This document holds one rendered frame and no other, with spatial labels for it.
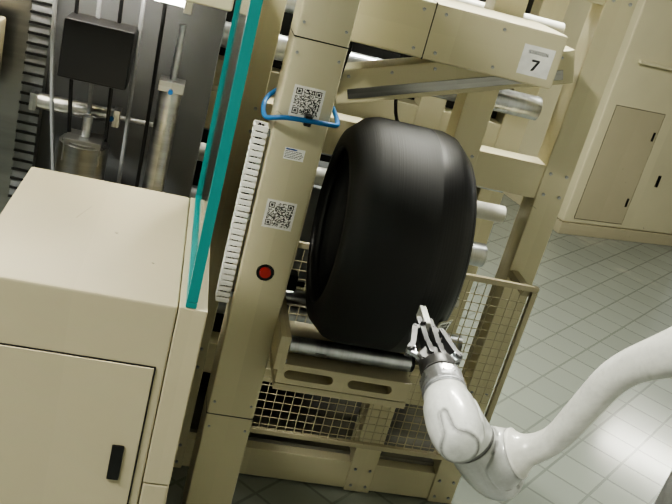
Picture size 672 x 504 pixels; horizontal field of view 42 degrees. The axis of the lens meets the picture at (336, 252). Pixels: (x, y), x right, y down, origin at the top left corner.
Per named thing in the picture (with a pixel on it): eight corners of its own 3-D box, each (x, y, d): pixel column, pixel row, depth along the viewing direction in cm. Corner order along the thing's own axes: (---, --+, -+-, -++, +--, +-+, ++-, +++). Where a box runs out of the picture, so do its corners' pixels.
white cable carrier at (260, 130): (215, 300, 224) (254, 124, 207) (215, 292, 229) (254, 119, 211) (232, 303, 225) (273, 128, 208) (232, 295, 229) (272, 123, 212)
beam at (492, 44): (337, 39, 225) (352, -20, 220) (327, 23, 249) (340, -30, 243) (551, 91, 238) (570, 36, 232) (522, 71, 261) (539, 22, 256)
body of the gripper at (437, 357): (465, 366, 177) (456, 339, 185) (426, 359, 175) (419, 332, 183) (453, 394, 180) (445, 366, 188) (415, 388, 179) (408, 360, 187)
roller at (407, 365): (283, 355, 223) (287, 341, 221) (282, 343, 227) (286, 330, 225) (411, 376, 230) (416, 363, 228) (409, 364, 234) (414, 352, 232)
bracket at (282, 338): (272, 369, 220) (281, 335, 216) (265, 299, 256) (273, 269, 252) (285, 371, 220) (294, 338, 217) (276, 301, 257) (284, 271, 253)
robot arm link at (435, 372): (431, 374, 170) (426, 355, 175) (416, 409, 174) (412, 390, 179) (474, 381, 172) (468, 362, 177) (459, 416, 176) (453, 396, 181)
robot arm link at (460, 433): (409, 391, 171) (440, 432, 178) (422, 447, 158) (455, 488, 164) (457, 366, 169) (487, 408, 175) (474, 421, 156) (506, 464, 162)
